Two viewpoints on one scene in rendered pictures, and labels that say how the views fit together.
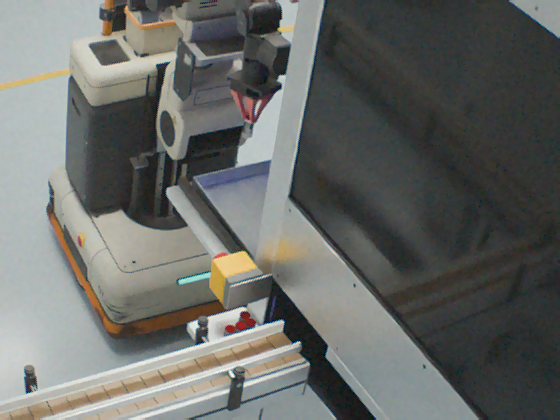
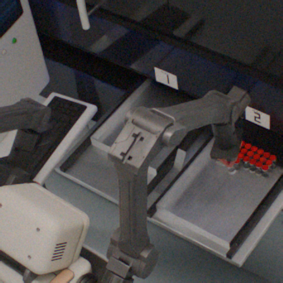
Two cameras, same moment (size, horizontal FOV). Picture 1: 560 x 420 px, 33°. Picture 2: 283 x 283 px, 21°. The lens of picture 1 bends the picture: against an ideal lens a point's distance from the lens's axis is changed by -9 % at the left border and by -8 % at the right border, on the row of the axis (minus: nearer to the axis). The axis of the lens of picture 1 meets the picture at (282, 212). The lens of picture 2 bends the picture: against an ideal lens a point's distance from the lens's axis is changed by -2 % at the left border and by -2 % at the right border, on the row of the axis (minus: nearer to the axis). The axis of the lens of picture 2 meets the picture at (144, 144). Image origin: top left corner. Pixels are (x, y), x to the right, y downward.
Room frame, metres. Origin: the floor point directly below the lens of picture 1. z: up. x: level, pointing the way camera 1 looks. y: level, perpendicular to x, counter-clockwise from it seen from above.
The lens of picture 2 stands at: (2.17, 1.40, 2.79)
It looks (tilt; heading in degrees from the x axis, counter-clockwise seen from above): 49 degrees down; 261
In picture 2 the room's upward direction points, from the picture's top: 10 degrees counter-clockwise
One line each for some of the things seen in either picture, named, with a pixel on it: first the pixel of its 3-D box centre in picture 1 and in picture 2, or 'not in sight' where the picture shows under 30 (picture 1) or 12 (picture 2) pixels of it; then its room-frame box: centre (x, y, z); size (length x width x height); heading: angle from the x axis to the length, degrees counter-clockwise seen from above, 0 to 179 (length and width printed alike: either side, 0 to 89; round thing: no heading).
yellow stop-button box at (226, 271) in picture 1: (235, 279); not in sight; (1.40, 0.06, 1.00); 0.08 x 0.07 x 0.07; 37
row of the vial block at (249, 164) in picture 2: not in sight; (243, 162); (1.65, -0.06, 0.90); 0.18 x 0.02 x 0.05; 127
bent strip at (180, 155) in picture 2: not in sight; (170, 171); (1.87, -0.11, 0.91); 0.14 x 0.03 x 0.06; 38
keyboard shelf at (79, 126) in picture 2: not in sight; (32, 140); (2.26, -0.51, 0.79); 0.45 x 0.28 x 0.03; 45
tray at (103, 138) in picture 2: not in sight; (154, 122); (1.86, -0.33, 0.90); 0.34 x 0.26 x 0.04; 37
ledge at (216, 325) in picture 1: (232, 340); not in sight; (1.36, 0.05, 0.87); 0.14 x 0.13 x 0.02; 37
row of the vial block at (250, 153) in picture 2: not in sight; (247, 156); (1.63, -0.07, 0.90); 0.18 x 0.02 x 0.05; 127
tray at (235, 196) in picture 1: (279, 215); (223, 187); (1.74, 0.00, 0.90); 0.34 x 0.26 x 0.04; 37
